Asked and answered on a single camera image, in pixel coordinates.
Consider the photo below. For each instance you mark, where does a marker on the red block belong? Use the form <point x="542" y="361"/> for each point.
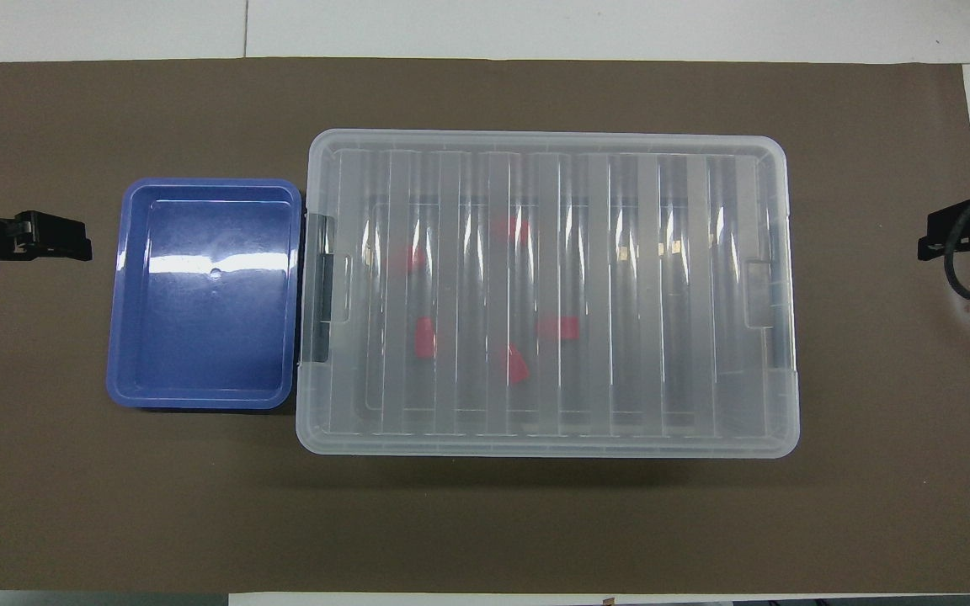
<point x="414" y="257"/>
<point x="508" y="229"/>
<point x="424" y="337"/>

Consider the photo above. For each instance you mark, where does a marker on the grey box latch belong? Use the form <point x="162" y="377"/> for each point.
<point x="759" y="290"/>
<point x="322" y="286"/>

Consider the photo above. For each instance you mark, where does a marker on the clear lidded storage box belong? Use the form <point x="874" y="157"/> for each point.
<point x="687" y="168"/>

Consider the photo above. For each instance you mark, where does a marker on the blue plastic tray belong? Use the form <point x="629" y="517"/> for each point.
<point x="207" y="337"/>

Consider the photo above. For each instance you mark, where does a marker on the clear plastic storage box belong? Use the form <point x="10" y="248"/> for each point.
<point x="468" y="408"/>

